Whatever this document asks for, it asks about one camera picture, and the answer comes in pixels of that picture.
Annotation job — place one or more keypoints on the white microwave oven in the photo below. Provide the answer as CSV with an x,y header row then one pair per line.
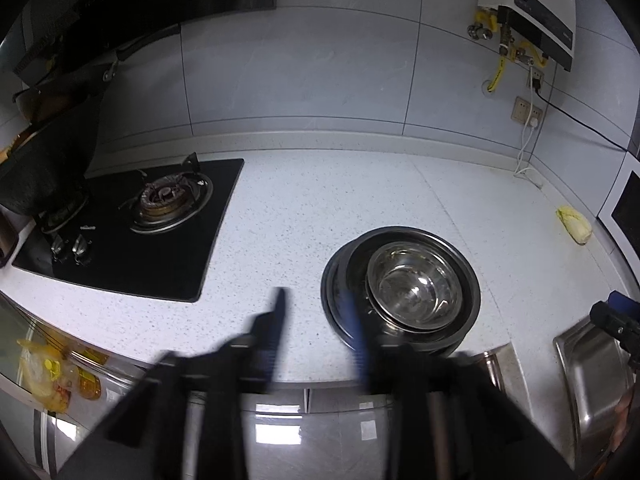
x,y
625,210

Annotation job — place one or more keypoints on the black glass gas stove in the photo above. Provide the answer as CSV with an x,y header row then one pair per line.
x,y
165,260

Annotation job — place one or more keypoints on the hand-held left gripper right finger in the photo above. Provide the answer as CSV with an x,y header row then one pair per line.
x,y
353,330

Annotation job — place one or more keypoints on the yellow sponge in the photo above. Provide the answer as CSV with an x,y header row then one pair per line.
x,y
575,225

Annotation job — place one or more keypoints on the white water heater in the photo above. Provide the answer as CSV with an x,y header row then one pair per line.
x,y
540,5

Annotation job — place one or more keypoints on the steel sink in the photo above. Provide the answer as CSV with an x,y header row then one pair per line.
x,y
595,390

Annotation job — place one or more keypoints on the black wok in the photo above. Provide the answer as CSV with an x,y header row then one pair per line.
x,y
45,165

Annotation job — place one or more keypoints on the grey glossy cabinet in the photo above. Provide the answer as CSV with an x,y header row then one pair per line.
x,y
325,440

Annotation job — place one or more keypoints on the yellow plastic bag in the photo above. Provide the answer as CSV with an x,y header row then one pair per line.
x,y
50,375

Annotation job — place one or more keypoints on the brass pipe valves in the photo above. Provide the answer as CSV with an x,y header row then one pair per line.
x,y
505,35

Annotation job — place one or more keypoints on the black stove knob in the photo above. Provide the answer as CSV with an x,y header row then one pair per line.
x,y
60,248
81,247

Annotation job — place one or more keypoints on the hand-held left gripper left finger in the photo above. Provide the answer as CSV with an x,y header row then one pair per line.
x,y
275,320

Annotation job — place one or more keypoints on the large steel bowl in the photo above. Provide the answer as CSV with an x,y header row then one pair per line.
x,y
457,280

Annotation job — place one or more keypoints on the dark hanging pan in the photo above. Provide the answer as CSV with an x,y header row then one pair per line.
x,y
65,90

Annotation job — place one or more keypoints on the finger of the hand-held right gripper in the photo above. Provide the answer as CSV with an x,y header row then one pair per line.
x,y
617,327

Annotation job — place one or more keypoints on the beige wall outlet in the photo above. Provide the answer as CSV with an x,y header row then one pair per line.
x,y
522,110

